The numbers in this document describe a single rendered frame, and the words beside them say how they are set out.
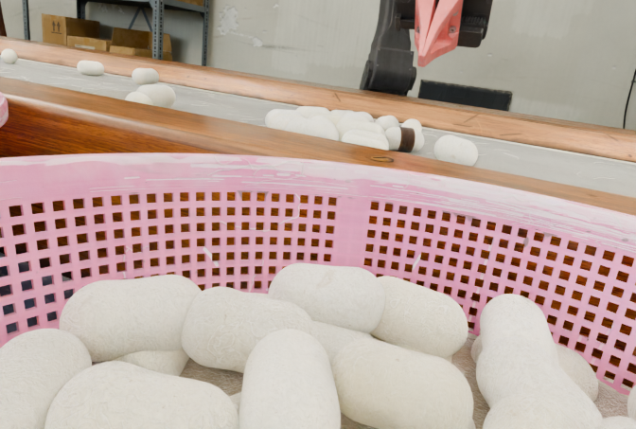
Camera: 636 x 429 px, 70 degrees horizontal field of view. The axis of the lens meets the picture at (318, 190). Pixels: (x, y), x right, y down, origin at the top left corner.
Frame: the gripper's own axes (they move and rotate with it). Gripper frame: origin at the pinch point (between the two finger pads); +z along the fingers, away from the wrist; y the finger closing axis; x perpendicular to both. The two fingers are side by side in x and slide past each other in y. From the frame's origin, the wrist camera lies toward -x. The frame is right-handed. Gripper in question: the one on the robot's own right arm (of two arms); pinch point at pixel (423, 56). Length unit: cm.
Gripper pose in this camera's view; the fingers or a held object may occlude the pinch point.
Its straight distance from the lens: 48.4
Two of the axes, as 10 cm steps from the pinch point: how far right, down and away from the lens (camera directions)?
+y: 9.2, 2.2, -3.2
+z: -3.6, 7.9, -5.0
